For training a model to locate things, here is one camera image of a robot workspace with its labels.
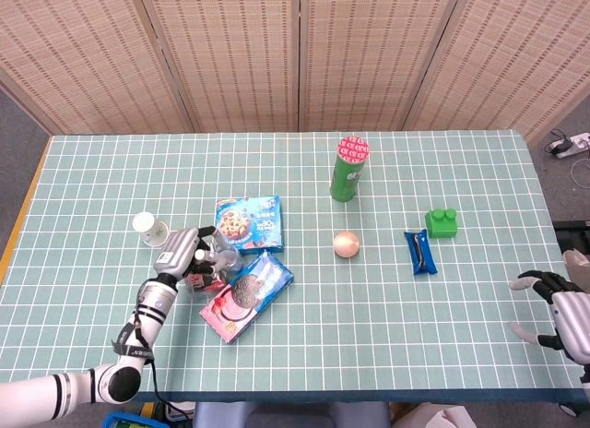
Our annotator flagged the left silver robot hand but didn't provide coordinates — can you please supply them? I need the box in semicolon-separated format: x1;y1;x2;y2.
152;225;241;284

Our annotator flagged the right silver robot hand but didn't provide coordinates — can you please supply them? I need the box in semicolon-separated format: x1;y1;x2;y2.
508;269;590;366

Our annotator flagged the white paper cup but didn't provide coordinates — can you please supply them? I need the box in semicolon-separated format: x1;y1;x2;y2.
131;211;170;248

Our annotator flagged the red and black snack packet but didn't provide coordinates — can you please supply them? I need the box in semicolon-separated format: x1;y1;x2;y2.
183;270;230;301

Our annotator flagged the grey shoe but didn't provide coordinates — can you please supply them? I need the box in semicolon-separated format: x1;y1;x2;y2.
560;247;590;289

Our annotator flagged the blue pink Oreo box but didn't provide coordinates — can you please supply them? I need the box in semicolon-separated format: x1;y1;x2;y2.
198;251;295;345

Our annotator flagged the blue chocolate chip cookie box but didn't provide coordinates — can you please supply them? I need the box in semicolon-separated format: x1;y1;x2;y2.
214;195;286;256

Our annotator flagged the green toy building block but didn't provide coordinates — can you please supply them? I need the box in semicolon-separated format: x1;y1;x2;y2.
424;208;460;239

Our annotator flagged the green grid tablecloth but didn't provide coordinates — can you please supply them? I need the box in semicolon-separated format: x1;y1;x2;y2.
0;130;586;404

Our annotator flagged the blue Oreo snack pack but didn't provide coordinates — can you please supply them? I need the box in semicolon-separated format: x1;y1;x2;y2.
404;229;438;276

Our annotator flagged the peach ball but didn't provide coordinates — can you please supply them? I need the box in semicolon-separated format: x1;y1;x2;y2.
332;231;361;259

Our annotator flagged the white power strip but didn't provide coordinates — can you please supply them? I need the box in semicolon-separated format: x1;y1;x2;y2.
547;132;590;160

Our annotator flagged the cardboard box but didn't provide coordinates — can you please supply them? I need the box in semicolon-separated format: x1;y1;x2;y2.
391;402;476;428

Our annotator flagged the blue plastic bin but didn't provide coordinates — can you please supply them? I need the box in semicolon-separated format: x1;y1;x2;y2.
100;411;148;428

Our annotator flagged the green chips can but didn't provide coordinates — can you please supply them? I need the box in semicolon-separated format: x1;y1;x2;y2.
328;135;372;203

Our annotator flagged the grey blue chair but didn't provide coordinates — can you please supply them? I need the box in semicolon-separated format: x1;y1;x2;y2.
192;401;393;428

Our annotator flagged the woven folding screen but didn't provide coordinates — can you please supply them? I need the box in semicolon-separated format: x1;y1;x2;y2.
0;0;590;141

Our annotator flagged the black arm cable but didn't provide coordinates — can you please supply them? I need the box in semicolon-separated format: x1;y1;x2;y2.
149;361;190;418

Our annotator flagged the thin white cable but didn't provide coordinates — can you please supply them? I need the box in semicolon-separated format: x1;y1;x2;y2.
570;158;590;187

